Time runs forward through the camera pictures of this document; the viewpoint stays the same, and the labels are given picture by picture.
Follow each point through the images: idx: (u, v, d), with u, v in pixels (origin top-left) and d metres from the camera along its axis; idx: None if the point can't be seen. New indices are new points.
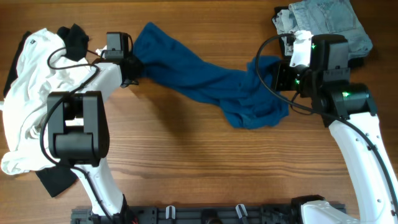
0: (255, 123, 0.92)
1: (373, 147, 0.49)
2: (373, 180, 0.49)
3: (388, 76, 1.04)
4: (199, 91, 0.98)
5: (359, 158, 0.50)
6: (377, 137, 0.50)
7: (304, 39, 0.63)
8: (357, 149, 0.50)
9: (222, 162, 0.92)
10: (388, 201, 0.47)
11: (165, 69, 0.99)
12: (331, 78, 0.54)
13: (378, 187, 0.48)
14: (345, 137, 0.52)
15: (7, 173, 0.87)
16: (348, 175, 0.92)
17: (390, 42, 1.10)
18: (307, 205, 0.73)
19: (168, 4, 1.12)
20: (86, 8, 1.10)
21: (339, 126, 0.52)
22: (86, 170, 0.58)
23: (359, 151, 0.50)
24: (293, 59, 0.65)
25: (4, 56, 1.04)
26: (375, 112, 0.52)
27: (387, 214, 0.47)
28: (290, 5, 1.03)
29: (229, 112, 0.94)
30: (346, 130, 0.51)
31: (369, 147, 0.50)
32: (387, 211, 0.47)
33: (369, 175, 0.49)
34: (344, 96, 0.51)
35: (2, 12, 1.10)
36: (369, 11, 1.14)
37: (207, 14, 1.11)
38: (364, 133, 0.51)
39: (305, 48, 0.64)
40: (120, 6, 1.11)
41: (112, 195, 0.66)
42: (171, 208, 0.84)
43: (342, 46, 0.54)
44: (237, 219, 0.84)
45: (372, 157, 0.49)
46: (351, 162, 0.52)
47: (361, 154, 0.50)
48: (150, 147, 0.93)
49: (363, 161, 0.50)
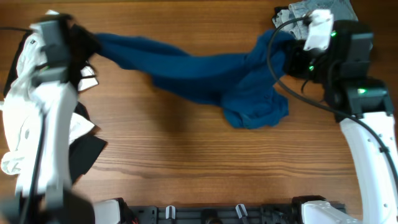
0: (255, 122, 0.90)
1: (385, 149, 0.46)
2: (384, 183, 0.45)
3: (388, 76, 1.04)
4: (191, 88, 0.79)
5: (369, 158, 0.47)
6: (390, 139, 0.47)
7: (324, 20, 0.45)
8: (368, 149, 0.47)
9: (223, 162, 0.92)
10: (394, 206, 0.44)
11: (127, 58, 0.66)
12: (346, 66, 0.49)
13: (386, 191, 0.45)
14: (357, 137, 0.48)
15: (7, 173, 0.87)
16: (348, 175, 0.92)
17: (390, 42, 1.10)
18: (307, 204, 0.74)
19: (168, 4, 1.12)
20: (86, 8, 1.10)
21: (352, 124, 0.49)
22: None
23: (370, 152, 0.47)
24: (309, 43, 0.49)
25: (4, 56, 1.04)
26: (390, 112, 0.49)
27: (392, 219, 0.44)
28: (290, 5, 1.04)
29: (229, 112, 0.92)
30: (359, 130, 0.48)
31: (380, 150, 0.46)
32: (392, 218, 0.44)
33: (379, 177, 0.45)
34: (360, 93, 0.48)
35: (2, 12, 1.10)
36: (369, 12, 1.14)
37: (207, 14, 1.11)
38: (377, 134, 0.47)
39: (326, 30, 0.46)
40: (120, 6, 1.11)
41: (110, 217, 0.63)
42: (171, 208, 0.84)
43: (365, 37, 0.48)
44: (237, 219, 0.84)
45: (383, 158, 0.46)
46: (359, 162, 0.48)
47: (372, 155, 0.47)
48: (150, 147, 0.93)
49: (373, 163, 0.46)
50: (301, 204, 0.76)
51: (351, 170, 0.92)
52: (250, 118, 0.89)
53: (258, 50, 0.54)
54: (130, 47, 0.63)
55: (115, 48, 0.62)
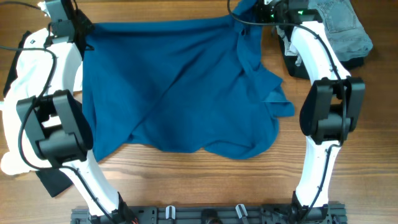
0: (245, 142, 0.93)
1: (318, 36, 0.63)
2: (337, 111, 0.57)
3: (388, 76, 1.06)
4: (165, 51, 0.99)
5: (315, 82, 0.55)
6: (315, 39, 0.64)
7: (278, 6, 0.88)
8: (319, 45, 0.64)
9: (223, 162, 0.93)
10: (322, 148, 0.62)
11: (122, 49, 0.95)
12: (308, 22, 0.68)
13: (321, 60, 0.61)
14: (316, 47, 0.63)
15: (7, 172, 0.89)
16: (349, 175, 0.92)
17: (392, 42, 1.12)
18: (302, 179, 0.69)
19: (168, 4, 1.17)
20: (88, 9, 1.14)
21: (300, 34, 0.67)
22: (76, 167, 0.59)
23: (301, 41, 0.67)
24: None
25: (8, 55, 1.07)
26: (318, 38, 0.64)
27: (333, 151, 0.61)
28: None
29: (212, 144, 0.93)
30: (305, 34, 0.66)
31: (315, 37, 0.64)
32: (323, 149, 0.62)
33: (323, 57, 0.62)
34: (300, 14, 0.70)
35: (9, 14, 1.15)
36: (367, 12, 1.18)
37: (206, 14, 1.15)
38: (316, 37, 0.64)
39: None
40: (122, 7, 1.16)
41: (107, 191, 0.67)
42: (171, 208, 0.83)
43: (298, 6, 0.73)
44: (237, 219, 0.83)
45: (320, 47, 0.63)
46: (342, 90, 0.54)
47: (304, 52, 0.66)
48: (150, 147, 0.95)
49: (310, 61, 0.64)
50: (298, 190, 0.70)
51: (352, 170, 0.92)
52: (204, 107, 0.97)
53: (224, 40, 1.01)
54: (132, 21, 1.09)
55: (120, 27, 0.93)
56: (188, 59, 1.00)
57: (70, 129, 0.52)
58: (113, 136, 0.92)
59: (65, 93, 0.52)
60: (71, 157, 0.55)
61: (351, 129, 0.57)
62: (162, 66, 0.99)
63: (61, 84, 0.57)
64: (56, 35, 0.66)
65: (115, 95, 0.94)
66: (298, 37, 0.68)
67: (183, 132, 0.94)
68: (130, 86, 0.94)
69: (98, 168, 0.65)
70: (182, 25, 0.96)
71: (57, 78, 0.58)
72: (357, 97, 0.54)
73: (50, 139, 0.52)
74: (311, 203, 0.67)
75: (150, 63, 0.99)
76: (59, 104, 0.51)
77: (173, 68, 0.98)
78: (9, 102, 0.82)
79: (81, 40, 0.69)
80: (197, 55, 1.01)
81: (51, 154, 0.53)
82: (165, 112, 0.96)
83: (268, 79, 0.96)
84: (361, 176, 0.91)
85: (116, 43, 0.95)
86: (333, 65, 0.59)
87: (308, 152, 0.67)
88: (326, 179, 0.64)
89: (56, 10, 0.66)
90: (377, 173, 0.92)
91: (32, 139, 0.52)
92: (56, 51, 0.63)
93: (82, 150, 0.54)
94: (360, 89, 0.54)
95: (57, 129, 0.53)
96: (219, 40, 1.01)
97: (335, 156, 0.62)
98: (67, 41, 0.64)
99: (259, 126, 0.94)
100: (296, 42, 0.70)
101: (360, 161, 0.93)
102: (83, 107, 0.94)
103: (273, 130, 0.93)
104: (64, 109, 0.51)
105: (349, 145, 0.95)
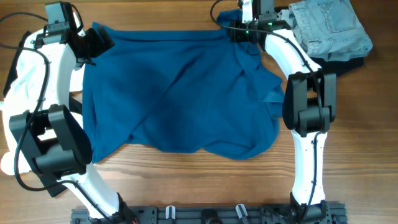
0: (245, 141, 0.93)
1: (288, 39, 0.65)
2: (315, 103, 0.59)
3: (388, 76, 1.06)
4: (166, 51, 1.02)
5: (290, 76, 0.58)
6: (286, 43, 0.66)
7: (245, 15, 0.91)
8: (290, 46, 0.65)
9: (223, 162, 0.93)
10: (308, 141, 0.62)
11: (127, 53, 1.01)
12: (278, 30, 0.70)
13: (292, 60, 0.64)
14: (286, 49, 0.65)
15: (7, 172, 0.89)
16: (348, 175, 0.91)
17: (391, 42, 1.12)
18: (296, 180, 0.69)
19: (168, 4, 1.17)
20: (87, 9, 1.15)
21: (271, 40, 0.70)
22: (75, 179, 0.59)
23: (274, 46, 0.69)
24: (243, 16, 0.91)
25: (7, 55, 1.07)
26: (287, 40, 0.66)
27: (318, 140, 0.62)
28: (290, 5, 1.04)
29: (212, 144, 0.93)
30: (274, 41, 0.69)
31: (285, 41, 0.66)
32: (309, 141, 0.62)
33: (293, 57, 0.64)
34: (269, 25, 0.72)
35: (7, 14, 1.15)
36: (368, 11, 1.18)
37: (207, 14, 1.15)
38: (285, 40, 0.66)
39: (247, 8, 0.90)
40: (121, 7, 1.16)
41: (106, 196, 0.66)
42: (171, 208, 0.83)
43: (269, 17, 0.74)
44: (237, 219, 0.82)
45: (290, 48, 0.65)
46: (316, 82, 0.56)
47: (278, 56, 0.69)
48: (150, 147, 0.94)
49: (284, 63, 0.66)
50: (294, 190, 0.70)
51: (352, 170, 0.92)
52: (204, 106, 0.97)
53: (224, 42, 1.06)
54: (135, 25, 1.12)
55: (128, 35, 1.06)
56: (188, 60, 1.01)
57: (67, 145, 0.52)
58: (113, 137, 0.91)
59: (61, 108, 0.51)
60: (69, 170, 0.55)
61: (331, 119, 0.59)
62: (163, 65, 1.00)
63: (56, 97, 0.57)
64: (48, 34, 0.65)
65: (116, 94, 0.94)
66: (271, 45, 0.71)
67: (183, 132, 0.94)
68: (132, 86, 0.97)
69: (96, 175, 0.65)
70: (183, 33, 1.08)
71: (51, 90, 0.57)
72: (332, 86, 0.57)
73: (47, 155, 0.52)
74: (309, 200, 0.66)
75: (151, 63, 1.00)
76: (55, 120, 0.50)
77: (175, 67, 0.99)
78: (9, 103, 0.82)
79: (76, 40, 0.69)
80: (197, 56, 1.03)
81: (48, 169, 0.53)
82: (165, 113, 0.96)
83: (268, 79, 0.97)
84: (361, 176, 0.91)
85: (121, 46, 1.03)
86: (304, 60, 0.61)
87: (296, 150, 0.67)
88: (318, 173, 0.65)
89: (54, 12, 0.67)
90: (377, 173, 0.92)
91: (29, 156, 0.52)
92: (49, 54, 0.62)
93: (80, 165, 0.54)
94: (332, 79, 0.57)
95: (55, 142, 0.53)
96: (219, 43, 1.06)
97: (322, 147, 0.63)
98: (60, 42, 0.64)
99: (259, 126, 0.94)
100: (270, 50, 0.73)
101: (360, 161, 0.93)
102: (83, 107, 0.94)
103: (273, 129, 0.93)
104: (60, 126, 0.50)
105: (349, 145, 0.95)
